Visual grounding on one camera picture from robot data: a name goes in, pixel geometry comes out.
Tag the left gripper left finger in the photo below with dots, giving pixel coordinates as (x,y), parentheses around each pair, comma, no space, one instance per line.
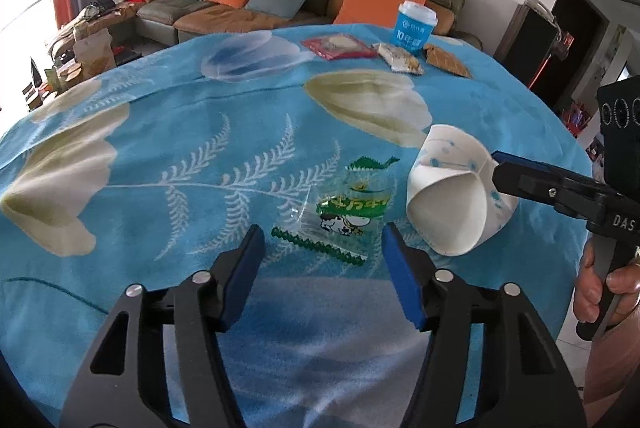
(234,273)

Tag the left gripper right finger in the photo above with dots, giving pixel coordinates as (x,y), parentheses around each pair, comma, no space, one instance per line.
(411,271)

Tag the crushed white paper cup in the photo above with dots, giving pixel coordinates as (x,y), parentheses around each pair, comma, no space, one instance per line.
(451,199)

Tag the clear green candy wrapper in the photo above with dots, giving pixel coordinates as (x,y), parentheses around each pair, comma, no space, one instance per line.
(342,218)

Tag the right forearm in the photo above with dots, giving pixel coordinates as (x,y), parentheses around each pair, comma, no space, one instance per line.
(611,395)

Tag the right hand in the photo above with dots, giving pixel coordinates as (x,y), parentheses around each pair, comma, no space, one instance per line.
(623,282)

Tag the blue floral tablecloth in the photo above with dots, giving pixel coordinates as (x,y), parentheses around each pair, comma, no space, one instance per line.
(146,173)

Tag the beige biscuit packet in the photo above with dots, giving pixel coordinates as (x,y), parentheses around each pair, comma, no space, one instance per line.
(398,59)

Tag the brown snack wrapper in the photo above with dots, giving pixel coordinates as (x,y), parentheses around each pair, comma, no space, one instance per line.
(445,61)

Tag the red snack packet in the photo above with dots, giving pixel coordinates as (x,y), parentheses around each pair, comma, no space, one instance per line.
(339,47)

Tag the blue white drink cup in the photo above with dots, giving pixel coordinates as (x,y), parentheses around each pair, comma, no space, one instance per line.
(414,24)

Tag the cluttered coffee table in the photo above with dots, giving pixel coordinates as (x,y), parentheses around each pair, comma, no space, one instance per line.
(87,57)

